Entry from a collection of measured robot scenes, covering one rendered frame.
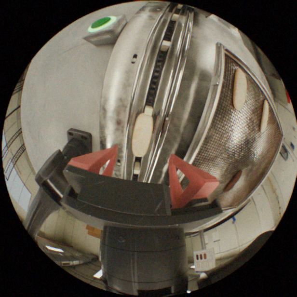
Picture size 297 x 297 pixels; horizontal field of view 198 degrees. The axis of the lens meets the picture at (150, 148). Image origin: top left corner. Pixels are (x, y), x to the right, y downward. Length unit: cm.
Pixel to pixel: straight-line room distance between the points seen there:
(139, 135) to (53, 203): 24
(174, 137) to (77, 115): 26
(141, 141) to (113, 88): 12
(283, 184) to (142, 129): 379
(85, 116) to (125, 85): 14
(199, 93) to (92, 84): 24
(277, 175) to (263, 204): 93
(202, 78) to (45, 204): 44
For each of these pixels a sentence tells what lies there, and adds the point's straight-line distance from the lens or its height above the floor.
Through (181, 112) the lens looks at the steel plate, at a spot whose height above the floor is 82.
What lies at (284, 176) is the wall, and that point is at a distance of 375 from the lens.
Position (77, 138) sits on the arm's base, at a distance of 29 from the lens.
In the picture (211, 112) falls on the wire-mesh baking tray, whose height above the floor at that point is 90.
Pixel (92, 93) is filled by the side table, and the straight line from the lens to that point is 25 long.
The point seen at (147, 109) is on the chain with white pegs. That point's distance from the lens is 17.
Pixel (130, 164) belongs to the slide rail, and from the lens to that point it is 25.
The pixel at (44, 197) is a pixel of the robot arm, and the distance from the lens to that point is 23.
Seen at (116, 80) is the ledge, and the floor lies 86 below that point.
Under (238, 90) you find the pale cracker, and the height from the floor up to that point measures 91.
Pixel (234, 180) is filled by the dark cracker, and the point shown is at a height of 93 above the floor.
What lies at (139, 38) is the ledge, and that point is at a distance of 21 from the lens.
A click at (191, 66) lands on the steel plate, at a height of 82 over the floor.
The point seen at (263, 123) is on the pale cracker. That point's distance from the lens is 31.
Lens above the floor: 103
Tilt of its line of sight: 57 degrees down
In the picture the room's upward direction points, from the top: 176 degrees clockwise
